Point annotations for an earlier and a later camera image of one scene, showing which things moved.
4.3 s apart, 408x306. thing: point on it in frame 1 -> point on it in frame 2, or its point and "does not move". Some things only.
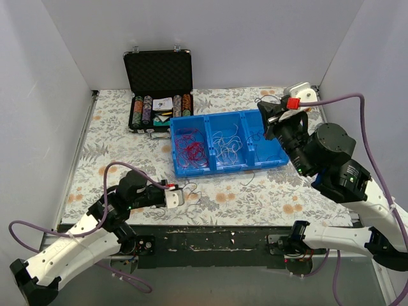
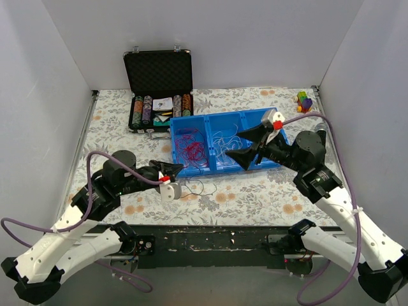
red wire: [190, 149] does not move
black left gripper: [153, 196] -> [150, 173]
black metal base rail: [213, 245] does not move
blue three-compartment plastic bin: [223, 143] does not move
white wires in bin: [226, 146] does not move
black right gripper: [271, 118] -> [261, 146]
